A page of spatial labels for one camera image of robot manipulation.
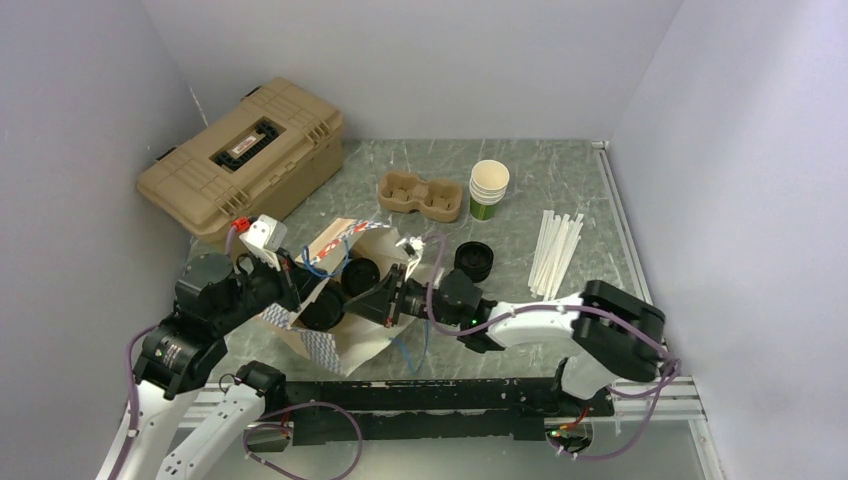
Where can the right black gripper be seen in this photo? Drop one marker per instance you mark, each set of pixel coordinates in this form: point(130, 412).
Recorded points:
point(378, 303)

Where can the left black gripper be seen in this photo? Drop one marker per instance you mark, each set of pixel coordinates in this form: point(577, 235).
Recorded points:
point(295, 285)

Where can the blue checkered paper bag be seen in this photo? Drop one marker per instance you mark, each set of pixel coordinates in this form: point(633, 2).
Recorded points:
point(352, 342)

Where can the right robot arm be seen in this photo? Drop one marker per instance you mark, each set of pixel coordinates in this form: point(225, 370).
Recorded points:
point(607, 333)

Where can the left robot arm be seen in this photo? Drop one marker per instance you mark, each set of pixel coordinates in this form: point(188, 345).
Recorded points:
point(177, 356)

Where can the stack of black lids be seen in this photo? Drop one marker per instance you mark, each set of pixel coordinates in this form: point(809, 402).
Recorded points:
point(475, 259)

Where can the brown cardboard cup carrier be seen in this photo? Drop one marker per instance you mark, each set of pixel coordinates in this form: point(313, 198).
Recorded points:
point(405, 192)

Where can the tan plastic toolbox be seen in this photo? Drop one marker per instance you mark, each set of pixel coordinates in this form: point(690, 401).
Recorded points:
point(266, 156)

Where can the stack of paper cups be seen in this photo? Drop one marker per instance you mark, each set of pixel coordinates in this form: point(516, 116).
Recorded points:
point(488, 183)

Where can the bundle of white straws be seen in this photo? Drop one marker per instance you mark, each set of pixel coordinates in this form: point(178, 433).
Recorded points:
point(556, 243)

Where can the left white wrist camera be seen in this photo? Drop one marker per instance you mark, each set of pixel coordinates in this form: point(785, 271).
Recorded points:
point(262, 235)

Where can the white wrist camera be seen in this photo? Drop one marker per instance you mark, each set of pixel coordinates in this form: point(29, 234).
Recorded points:
point(262, 235)
point(413, 247)

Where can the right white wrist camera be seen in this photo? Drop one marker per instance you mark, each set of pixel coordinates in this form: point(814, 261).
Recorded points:
point(413, 247)

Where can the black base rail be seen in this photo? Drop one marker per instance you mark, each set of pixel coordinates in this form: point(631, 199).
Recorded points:
point(318, 412)

